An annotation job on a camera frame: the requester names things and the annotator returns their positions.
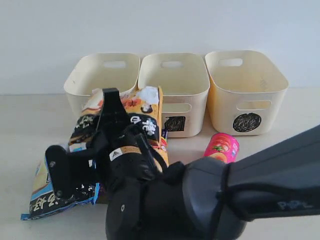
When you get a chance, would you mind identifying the white blue milk carton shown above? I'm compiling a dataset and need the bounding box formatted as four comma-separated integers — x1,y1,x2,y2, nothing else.
161,127,168,140

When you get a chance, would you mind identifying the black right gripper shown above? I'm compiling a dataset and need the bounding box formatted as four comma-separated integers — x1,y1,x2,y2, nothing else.
45,88,169,200

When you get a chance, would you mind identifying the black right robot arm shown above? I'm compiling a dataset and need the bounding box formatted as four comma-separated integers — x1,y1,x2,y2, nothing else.
45,88,320,240

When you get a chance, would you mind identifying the cream bin circle mark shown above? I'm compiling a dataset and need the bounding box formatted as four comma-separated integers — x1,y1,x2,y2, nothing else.
204,50,289,136

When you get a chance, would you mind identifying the orange snack bag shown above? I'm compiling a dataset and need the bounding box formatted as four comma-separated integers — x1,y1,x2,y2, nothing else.
68,86,169,166

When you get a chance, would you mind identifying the blue snack bag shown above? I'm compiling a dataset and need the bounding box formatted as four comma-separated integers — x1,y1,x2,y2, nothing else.
20,159,100,221

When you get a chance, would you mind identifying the cream bin square mark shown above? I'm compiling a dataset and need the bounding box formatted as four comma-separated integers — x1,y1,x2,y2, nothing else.
137,53,210,138

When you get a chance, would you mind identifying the pink chips can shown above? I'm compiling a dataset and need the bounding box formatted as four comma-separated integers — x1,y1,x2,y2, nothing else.
203,132,240,164

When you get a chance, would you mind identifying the cream bin triangle mark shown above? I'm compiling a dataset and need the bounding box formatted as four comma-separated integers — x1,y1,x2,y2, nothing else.
63,53,141,119

